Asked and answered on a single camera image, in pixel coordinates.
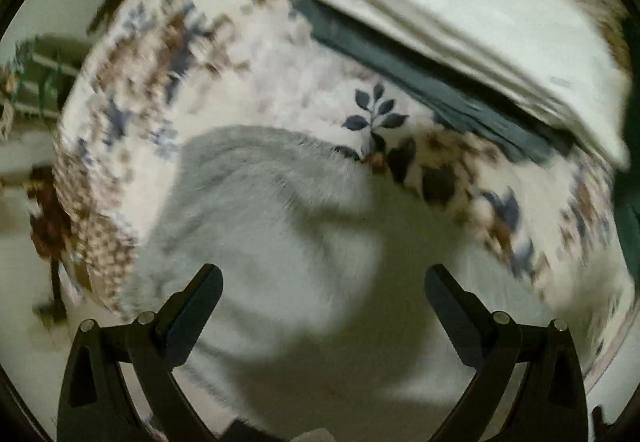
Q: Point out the white folded garment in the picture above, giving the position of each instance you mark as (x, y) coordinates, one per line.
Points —
(548, 56)

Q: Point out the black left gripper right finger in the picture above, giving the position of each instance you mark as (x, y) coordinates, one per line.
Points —
(551, 401)

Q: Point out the grey fluffy pants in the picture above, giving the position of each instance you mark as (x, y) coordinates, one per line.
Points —
(323, 322)

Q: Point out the dark teal folded garment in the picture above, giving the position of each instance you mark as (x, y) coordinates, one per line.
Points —
(458, 102)

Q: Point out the green potted plant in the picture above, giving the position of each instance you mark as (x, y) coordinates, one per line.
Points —
(36, 81)

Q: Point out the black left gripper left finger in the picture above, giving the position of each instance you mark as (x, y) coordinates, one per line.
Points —
(95, 403)

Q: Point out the floral bed blanket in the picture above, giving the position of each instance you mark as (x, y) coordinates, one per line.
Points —
(167, 71)

